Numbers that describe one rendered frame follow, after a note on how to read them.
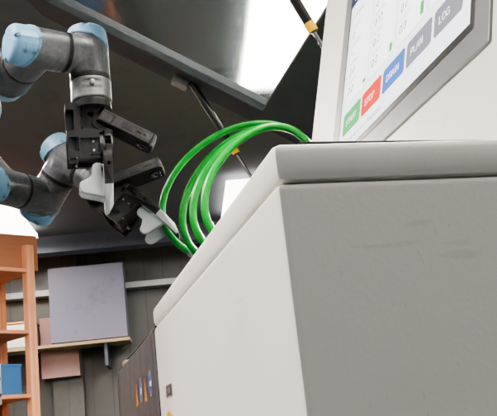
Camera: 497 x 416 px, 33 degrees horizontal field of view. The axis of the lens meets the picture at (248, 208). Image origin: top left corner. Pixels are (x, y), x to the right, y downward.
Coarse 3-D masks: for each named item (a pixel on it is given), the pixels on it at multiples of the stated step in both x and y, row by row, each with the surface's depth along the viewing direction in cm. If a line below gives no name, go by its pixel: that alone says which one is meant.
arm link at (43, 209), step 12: (36, 180) 173; (48, 180) 175; (36, 192) 172; (48, 192) 175; (60, 192) 176; (36, 204) 173; (48, 204) 175; (60, 204) 178; (24, 216) 177; (36, 216) 176; (48, 216) 177
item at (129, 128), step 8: (104, 112) 152; (104, 120) 152; (112, 120) 152; (120, 120) 152; (112, 128) 153; (120, 128) 152; (128, 128) 152; (136, 128) 153; (120, 136) 154; (128, 136) 153; (136, 136) 152; (144, 136) 152; (152, 136) 153; (136, 144) 154; (144, 144) 153; (152, 144) 153
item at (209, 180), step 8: (256, 128) 147; (264, 128) 147; (272, 128) 148; (280, 128) 148; (288, 128) 149; (296, 128) 149; (240, 136) 146; (248, 136) 146; (296, 136) 149; (304, 136) 149; (232, 144) 145; (224, 152) 144; (216, 160) 144; (224, 160) 144; (216, 168) 143; (208, 176) 143; (208, 184) 142; (208, 192) 142; (208, 200) 142; (208, 208) 141; (208, 216) 140; (208, 224) 140
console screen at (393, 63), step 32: (352, 0) 127; (384, 0) 110; (416, 0) 98; (448, 0) 88; (480, 0) 80; (352, 32) 123; (384, 32) 108; (416, 32) 96; (448, 32) 86; (480, 32) 79; (352, 64) 120; (384, 64) 105; (416, 64) 94; (448, 64) 85; (352, 96) 117; (384, 96) 103; (416, 96) 92; (352, 128) 114; (384, 128) 101
